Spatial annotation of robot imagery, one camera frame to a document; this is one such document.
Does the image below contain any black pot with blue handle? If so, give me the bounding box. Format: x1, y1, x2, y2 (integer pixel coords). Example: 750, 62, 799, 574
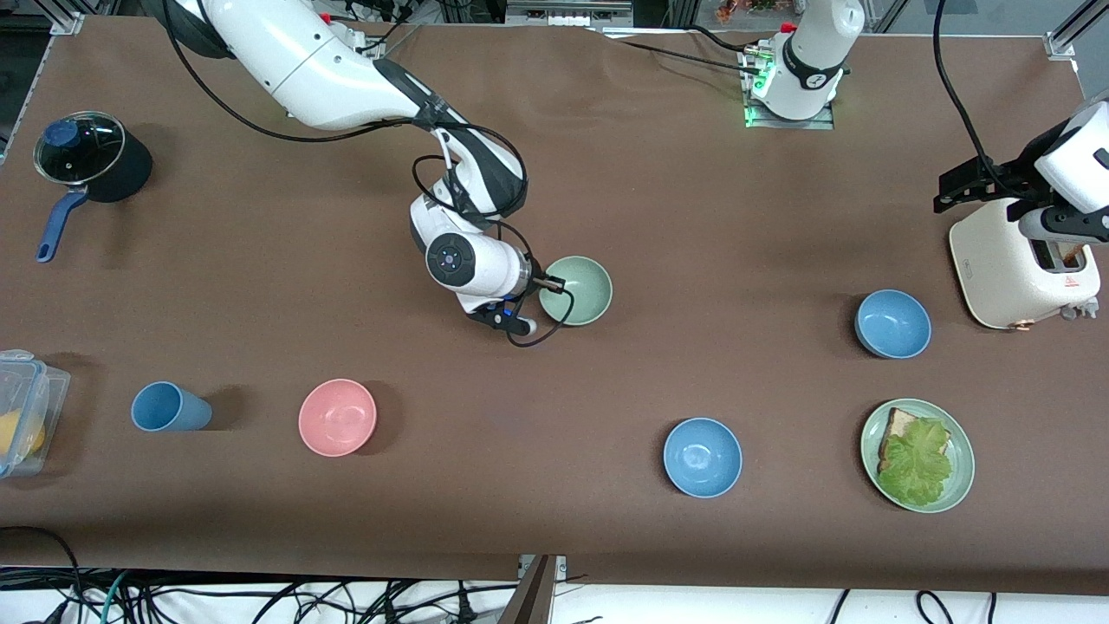
35, 120, 154, 263

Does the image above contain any bread slice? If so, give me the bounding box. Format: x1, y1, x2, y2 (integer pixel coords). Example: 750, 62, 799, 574
877, 407, 952, 473

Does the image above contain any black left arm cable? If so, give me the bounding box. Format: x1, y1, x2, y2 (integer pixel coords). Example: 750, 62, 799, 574
932, 0, 1006, 179

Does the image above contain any metal table bracket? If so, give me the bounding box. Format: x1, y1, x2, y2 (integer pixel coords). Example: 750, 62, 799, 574
498, 555, 568, 624

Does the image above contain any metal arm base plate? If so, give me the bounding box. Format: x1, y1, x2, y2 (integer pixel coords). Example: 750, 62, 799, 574
743, 95, 837, 131

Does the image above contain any aluminium frame profile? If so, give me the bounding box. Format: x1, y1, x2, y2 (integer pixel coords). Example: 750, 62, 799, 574
48, 0, 88, 37
1044, 0, 1109, 62

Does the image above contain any glass lid with blue knob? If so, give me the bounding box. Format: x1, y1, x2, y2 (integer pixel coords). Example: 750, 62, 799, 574
33, 111, 116, 185

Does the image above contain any green lettuce leaf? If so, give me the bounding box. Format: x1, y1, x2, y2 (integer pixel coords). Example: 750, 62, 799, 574
877, 418, 954, 508

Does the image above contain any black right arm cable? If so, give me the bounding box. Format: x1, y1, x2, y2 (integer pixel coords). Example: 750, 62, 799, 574
160, 0, 574, 348

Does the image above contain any pink bowl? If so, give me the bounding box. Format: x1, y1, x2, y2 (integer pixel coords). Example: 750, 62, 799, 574
298, 379, 378, 458

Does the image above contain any blue cup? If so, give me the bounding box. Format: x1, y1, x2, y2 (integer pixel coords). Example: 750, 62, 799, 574
131, 381, 213, 432

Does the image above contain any green bowl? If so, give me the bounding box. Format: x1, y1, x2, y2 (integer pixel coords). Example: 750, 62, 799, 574
539, 256, 613, 327

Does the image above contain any white toaster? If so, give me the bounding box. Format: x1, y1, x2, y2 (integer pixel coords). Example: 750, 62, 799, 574
949, 199, 1103, 332

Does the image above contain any blue bowl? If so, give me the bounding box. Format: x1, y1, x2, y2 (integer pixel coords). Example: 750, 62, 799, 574
854, 289, 932, 360
663, 417, 743, 499

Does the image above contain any green plate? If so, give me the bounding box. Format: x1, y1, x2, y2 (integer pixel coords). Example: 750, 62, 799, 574
860, 399, 976, 514

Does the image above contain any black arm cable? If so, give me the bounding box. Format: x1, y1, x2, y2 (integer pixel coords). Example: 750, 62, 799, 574
932, 0, 1006, 179
160, 0, 574, 348

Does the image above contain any brown table cover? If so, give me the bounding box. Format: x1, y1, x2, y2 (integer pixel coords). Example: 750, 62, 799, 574
0, 13, 1109, 599

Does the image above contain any clear plastic container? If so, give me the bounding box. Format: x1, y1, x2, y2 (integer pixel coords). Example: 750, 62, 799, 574
0, 349, 72, 479

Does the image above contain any teal cable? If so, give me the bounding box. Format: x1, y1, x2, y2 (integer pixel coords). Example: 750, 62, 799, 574
101, 570, 133, 624

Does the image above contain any yellow lemon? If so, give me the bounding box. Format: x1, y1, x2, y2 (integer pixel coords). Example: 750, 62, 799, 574
0, 412, 46, 460

